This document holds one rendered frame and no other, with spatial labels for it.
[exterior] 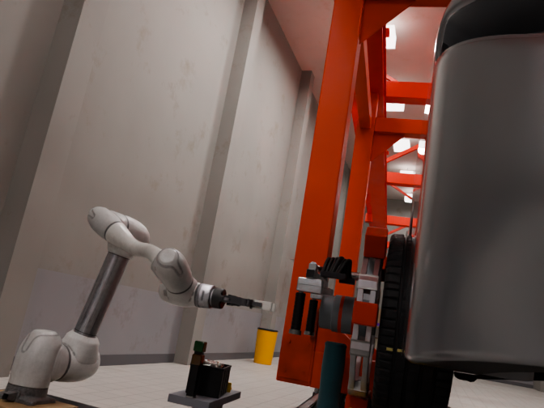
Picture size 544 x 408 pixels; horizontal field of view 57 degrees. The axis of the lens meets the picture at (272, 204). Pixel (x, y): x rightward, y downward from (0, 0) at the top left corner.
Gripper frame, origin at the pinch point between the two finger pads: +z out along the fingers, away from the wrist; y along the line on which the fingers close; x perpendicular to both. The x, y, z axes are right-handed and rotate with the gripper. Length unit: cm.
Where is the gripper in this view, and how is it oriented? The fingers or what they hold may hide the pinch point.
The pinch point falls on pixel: (265, 306)
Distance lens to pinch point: 185.6
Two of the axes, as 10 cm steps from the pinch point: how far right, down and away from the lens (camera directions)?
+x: 1.6, -9.6, 2.3
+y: -2.2, -2.6, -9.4
